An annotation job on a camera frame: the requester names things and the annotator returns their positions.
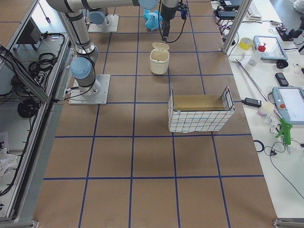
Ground yellow tape roll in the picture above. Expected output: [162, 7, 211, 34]
[238, 38, 253, 50]

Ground near blue teach pendant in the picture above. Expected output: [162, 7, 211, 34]
[272, 86, 304, 124]

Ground long metal rod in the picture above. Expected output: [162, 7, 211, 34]
[234, 58, 283, 119]

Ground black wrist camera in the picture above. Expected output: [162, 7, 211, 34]
[178, 1, 189, 20]

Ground aluminium frame post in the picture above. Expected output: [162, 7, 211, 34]
[222, 0, 252, 54]

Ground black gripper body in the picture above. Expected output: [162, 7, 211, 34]
[161, 4, 178, 20]

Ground crumpled white cloth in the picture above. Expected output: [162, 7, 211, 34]
[0, 132, 19, 178]

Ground black round dish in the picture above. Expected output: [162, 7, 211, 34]
[276, 59, 289, 69]

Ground blue teach pendant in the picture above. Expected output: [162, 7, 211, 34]
[253, 35, 288, 60]
[272, 86, 304, 124]

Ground green plastic gun tool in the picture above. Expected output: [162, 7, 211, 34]
[276, 118, 293, 145]

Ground white trash can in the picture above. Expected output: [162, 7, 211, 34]
[150, 42, 170, 75]

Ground white paper cup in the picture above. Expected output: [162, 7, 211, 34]
[257, 102, 274, 116]

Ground coiled black cables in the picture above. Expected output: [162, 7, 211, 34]
[28, 52, 59, 81]

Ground black phone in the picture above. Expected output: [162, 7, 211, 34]
[275, 73, 289, 87]

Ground far blue teach pendant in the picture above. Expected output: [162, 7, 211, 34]
[253, 35, 288, 60]

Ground blue teddy bear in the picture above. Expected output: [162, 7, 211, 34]
[143, 9, 163, 31]

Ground white checkered fabric basket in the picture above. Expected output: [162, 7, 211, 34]
[168, 86, 235, 133]

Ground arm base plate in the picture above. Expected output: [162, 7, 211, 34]
[69, 75, 110, 105]
[88, 12, 119, 33]

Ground black power adapter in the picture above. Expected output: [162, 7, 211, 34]
[217, 11, 237, 20]

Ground clear bottle red cap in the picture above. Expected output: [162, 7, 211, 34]
[248, 42, 266, 67]

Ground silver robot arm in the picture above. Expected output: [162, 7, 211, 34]
[47, 0, 189, 58]
[89, 8, 112, 26]

